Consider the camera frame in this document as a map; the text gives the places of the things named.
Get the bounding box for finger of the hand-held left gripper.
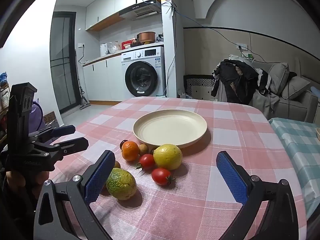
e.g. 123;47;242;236
32;137;89;161
29;124;76;145

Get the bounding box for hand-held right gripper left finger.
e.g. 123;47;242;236
33;150;116;240

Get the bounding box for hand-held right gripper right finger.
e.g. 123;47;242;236
216;151;300;240

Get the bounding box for green citrus fruit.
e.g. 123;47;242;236
106;168;137;201

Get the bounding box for orange mandarin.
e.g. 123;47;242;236
121;141;140;162

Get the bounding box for red cherry tomato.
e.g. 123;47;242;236
151;168;175;187
136;154;156;172

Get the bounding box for yellow passion fruit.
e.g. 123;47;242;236
153;144;183;171

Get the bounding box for cream round plate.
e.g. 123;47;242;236
133;109;208;148

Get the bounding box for person's left hand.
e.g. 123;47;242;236
5;171;49;193

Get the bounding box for brown patterned box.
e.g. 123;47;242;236
43;112;59;128

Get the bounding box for purple bag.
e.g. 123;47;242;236
29;102;47;132

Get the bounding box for stick vacuum cleaner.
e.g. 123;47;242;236
74;51;92;110

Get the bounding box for pink checkered tablecloth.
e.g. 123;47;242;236
49;96;308;240

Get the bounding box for dark glass door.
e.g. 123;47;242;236
49;11;77;114

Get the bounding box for white lower cabinets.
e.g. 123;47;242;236
82;52;125;102

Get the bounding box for white cabinets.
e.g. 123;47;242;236
82;52;125;102
85;0;169;32

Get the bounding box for teal checkered tablecloth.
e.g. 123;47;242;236
269;117;320;218

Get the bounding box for grey jacket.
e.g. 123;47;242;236
252;90;280;120

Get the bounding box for clear plastic bag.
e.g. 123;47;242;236
109;41;122;54

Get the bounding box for grey sofa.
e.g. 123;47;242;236
252;62;320;124

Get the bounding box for black patterned panel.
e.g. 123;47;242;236
184;74;218;99

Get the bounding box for pile of dark clothes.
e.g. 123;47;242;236
211;59;272;105

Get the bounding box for white washing machine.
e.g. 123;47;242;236
121;46;167;98

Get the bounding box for grey cushion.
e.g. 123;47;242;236
269;62;290;95
281;76;311;100

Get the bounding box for copper pot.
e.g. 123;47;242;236
136;31;157;44

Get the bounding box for white upper cabinets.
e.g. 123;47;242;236
85;0;169;32

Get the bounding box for steel range hood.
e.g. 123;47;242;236
119;0;162;21

